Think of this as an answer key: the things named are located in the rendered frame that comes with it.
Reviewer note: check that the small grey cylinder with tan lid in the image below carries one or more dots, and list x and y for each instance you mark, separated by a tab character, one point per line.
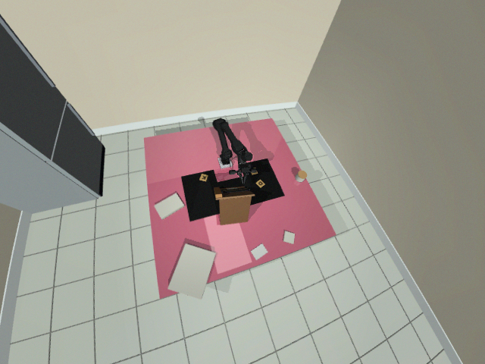
300	176

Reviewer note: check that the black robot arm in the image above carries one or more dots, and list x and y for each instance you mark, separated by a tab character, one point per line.
222	128

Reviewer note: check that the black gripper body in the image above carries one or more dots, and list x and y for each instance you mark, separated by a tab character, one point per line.
253	170

